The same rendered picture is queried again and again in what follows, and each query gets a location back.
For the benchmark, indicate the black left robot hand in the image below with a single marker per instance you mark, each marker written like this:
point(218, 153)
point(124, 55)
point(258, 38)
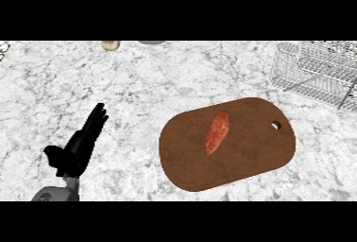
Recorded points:
point(78, 148)

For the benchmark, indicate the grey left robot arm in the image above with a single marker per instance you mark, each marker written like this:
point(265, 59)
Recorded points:
point(60, 191)

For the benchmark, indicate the red orange can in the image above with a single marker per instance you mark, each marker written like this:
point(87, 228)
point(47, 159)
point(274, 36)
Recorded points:
point(217, 132)

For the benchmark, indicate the brown wooden cutting board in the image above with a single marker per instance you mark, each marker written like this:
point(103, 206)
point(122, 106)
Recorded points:
point(242, 157)

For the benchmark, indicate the beige rounded object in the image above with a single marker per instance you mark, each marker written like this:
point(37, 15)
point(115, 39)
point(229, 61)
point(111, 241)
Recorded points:
point(111, 45)

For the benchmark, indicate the grey rounded object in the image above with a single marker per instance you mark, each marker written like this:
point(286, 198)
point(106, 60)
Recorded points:
point(150, 42)

